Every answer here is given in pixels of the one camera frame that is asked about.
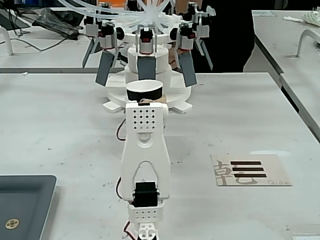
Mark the black and white paper cup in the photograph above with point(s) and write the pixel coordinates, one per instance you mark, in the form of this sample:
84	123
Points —
144	91

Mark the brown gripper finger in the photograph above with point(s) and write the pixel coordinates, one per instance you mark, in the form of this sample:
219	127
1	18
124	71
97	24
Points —
163	99

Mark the gray arched bracket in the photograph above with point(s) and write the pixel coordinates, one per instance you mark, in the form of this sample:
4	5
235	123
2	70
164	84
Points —
306	40

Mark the gray tablet tray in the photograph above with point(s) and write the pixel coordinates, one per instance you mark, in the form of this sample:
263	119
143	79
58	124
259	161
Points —
23	207

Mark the white arched bracket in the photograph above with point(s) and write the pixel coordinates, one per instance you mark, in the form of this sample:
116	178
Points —
7	40

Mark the white crumpled paper items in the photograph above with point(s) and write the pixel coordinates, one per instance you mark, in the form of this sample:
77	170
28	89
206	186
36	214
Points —
307	16

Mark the person in black clothes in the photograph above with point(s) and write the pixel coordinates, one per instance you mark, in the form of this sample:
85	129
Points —
230	37

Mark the wooden card with black bars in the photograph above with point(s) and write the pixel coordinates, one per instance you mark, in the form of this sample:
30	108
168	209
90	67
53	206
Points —
250	170

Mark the black plastic bag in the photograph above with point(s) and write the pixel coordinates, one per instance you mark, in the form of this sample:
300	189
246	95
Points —
57	23

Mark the white valve carousel machine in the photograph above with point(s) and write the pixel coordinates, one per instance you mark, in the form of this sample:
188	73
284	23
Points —
147	62

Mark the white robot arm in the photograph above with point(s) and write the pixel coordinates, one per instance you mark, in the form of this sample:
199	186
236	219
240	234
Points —
145	155

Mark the solenoid valve with gray paddle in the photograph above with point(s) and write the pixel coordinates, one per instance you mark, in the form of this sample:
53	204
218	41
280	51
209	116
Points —
186	60
147	50
203	32
90	37
106	57

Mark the clear silicone tube bundle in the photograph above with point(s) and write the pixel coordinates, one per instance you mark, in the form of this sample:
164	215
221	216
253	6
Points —
140	12

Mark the dark laptop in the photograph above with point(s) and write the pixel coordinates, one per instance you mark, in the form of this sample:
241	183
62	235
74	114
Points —
12	20

